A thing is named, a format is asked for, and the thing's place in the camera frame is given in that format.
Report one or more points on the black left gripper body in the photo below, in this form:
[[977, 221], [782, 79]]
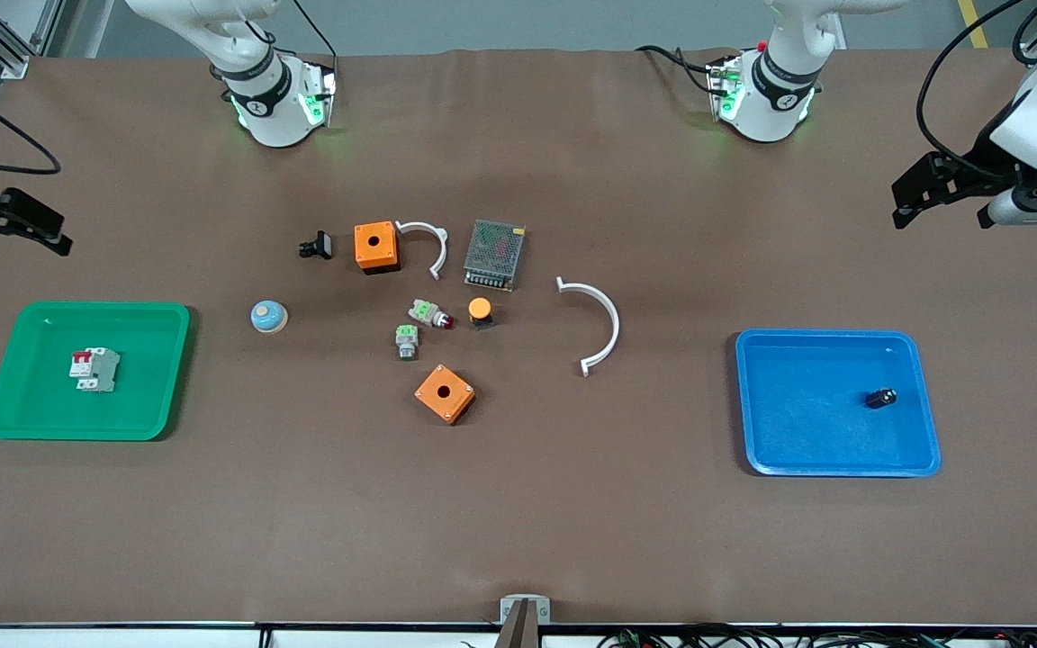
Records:
[[971, 174]]

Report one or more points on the grey red circuit breaker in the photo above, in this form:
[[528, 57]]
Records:
[[97, 371]]

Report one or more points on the dark cylindrical capacitor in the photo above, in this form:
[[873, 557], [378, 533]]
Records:
[[880, 398]]

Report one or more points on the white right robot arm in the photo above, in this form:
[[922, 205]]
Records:
[[271, 99]]

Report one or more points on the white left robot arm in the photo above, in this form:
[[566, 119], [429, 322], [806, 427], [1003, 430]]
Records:
[[775, 90]]

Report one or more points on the green plastic tray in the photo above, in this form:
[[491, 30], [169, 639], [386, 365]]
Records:
[[32, 405]]

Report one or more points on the blue dome push button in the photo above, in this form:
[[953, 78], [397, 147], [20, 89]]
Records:
[[268, 316]]

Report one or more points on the blue plastic tray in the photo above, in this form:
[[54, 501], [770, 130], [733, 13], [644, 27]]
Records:
[[807, 423]]

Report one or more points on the large white arc clamp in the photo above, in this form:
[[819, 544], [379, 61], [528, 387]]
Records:
[[613, 319]]

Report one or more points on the red tipped indicator lamp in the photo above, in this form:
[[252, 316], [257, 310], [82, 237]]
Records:
[[428, 313]]

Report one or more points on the small white arc clamp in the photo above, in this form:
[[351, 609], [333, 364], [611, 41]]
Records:
[[439, 243]]

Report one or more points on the orange buzzer with black base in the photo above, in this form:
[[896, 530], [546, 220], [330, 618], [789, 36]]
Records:
[[480, 310]]

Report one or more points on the metal mesh power supply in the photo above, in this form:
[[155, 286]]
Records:
[[494, 254]]

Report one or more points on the small black switch part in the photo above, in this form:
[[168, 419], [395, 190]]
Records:
[[319, 246]]

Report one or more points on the orange button enclosure box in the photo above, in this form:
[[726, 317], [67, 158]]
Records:
[[376, 247], [445, 393]]

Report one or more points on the green push button switch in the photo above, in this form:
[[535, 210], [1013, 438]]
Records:
[[407, 340]]

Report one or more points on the metal table edge bracket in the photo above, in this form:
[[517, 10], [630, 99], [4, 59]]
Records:
[[525, 616]]

